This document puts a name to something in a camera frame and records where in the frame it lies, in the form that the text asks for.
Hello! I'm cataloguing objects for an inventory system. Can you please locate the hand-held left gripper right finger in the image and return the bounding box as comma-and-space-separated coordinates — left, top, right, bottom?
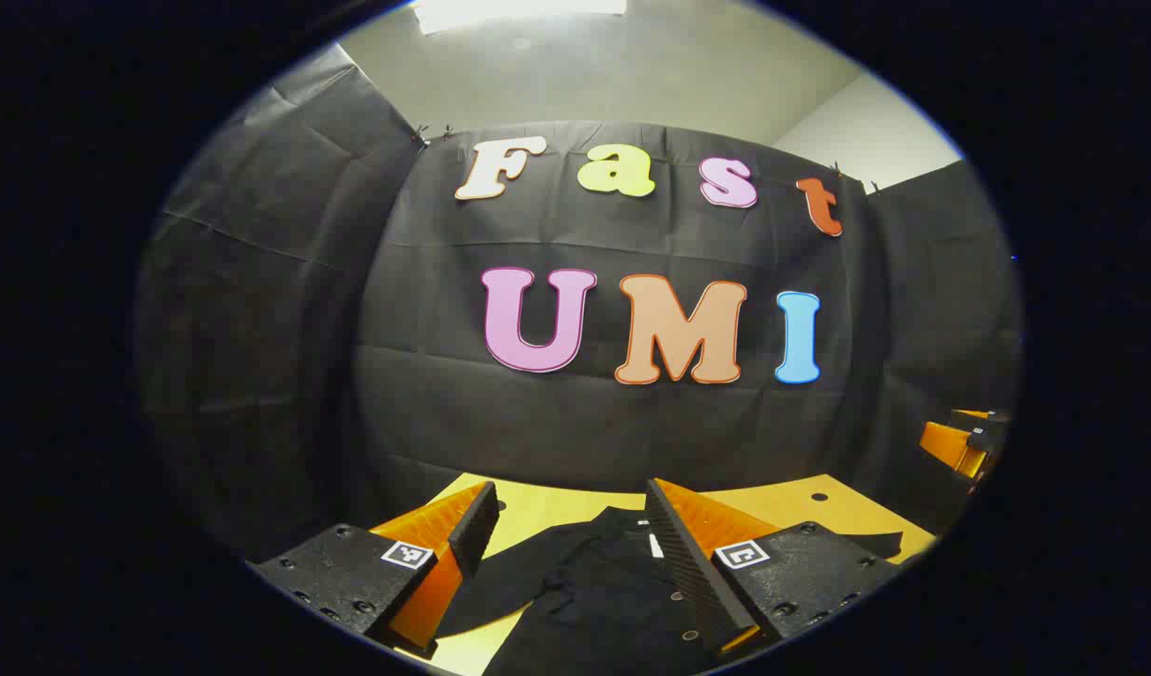
644, 477, 903, 658

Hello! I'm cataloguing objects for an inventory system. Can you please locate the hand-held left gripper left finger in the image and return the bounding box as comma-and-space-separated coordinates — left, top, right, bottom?
247, 481, 499, 656

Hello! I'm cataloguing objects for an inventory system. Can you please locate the black buttoned shirt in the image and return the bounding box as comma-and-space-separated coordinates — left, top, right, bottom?
433, 507, 905, 676

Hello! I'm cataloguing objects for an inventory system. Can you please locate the black backdrop cloth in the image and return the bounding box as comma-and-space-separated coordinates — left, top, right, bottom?
134, 42, 1022, 564

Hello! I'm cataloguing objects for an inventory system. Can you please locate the ceiling light panel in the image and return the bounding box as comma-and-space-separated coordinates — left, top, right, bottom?
411, 0, 628, 35

